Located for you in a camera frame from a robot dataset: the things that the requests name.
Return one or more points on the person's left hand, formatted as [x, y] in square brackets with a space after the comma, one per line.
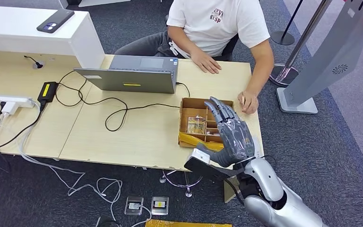
[250, 102]

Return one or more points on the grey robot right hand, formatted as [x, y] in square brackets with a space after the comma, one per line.
[234, 141]

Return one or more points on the person's right hand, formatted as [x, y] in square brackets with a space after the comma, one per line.
[205, 62]

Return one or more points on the person's right forearm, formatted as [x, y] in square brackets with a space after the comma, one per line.
[180, 39]

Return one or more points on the person's left forearm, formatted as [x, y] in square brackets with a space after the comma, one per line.
[263, 69]

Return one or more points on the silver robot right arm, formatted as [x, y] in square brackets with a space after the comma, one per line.
[269, 188]

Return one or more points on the person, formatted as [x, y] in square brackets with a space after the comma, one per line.
[216, 28]

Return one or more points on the room key card pack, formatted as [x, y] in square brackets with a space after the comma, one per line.
[196, 126]

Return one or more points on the black office chair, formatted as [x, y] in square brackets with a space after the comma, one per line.
[228, 50]

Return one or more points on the wooden divided organizer box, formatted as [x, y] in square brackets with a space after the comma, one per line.
[194, 105]

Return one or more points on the wooden desk side panel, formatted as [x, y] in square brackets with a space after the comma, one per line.
[230, 191]

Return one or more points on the chrome stool base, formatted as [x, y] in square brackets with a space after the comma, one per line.
[178, 185]

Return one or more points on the grey laptop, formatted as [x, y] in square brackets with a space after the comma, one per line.
[128, 80]

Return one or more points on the grey kiosk stand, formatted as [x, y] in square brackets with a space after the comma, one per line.
[330, 53]

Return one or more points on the yellow taped board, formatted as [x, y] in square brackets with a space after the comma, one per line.
[187, 223]

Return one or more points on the floor socket with yellow label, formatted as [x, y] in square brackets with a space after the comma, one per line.
[159, 205]

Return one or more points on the white base board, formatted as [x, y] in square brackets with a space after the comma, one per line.
[103, 2]

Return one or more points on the floor socket with white plug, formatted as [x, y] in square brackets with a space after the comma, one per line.
[134, 206]

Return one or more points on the black floor object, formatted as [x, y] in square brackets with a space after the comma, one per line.
[104, 222]

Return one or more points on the black smartphone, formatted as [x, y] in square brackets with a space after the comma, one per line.
[55, 20]

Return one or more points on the black laptop power adapter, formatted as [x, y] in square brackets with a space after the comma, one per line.
[47, 91]

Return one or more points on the white power strip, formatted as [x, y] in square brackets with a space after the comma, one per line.
[18, 99]

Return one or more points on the white counter shelf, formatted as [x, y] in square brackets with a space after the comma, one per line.
[12, 28]

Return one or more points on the white charger plug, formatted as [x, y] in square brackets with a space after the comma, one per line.
[9, 108]

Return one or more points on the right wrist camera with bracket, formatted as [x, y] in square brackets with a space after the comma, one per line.
[200, 156]

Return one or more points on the chrome stanchion post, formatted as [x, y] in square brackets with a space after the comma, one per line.
[280, 75]

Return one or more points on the black stanchion post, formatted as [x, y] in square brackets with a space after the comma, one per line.
[282, 38]

